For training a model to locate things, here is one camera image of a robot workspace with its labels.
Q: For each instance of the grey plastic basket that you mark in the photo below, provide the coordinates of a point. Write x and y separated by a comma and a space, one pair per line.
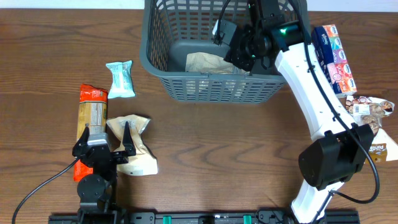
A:
173, 29

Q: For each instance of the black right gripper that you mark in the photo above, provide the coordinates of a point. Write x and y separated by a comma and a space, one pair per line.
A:
237, 59

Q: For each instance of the dried mushroom bag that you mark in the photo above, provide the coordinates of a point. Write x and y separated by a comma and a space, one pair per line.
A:
371, 111

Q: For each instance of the blue tissue multipack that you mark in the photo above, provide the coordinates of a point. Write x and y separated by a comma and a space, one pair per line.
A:
333, 60

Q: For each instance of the orange red noodle package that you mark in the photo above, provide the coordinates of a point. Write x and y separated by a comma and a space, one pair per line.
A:
92, 110

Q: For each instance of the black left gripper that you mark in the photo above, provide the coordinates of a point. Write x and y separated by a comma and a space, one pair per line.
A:
129, 149

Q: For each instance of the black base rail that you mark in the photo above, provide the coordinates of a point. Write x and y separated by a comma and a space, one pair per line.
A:
260, 217

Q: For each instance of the beige paper pouch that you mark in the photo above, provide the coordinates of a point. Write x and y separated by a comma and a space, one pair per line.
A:
209, 63

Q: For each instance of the mint green snack packet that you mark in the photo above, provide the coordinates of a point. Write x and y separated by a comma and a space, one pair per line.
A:
122, 86

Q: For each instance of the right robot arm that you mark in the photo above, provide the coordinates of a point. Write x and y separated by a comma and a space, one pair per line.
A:
340, 146

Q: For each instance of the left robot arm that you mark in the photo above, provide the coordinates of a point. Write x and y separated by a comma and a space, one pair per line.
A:
97, 191

